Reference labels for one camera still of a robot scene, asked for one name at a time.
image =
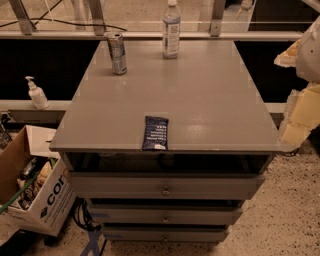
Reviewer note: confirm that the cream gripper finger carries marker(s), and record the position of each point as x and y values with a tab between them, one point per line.
288	57
301	115

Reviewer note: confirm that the silver redbull can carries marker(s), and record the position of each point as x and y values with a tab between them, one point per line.
117	53

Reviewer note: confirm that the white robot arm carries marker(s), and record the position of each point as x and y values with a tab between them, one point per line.
308	56

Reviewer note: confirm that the blue rxbar blueberry wrapper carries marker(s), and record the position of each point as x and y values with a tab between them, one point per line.
155	134

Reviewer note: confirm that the grey drawer cabinet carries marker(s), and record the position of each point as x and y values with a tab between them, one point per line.
170	150

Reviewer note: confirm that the clear plastic water bottle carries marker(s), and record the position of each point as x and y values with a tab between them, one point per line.
171	30

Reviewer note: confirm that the top grey drawer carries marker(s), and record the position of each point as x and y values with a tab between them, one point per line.
165	186

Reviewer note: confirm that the grey drawer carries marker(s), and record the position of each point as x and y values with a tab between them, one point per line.
165	234
164	215
165	186

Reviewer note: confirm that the middle grey drawer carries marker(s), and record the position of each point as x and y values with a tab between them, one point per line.
164	215

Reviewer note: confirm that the bottom grey drawer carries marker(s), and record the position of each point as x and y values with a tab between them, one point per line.
165	234

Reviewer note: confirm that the white pump dispenser bottle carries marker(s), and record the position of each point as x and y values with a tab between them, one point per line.
36	94

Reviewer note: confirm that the green stick in box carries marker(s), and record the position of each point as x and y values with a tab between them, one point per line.
17	194

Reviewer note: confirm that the white cardboard box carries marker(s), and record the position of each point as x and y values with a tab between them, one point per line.
54	195

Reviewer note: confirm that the metal railing frame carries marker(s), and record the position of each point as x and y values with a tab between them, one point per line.
136	19

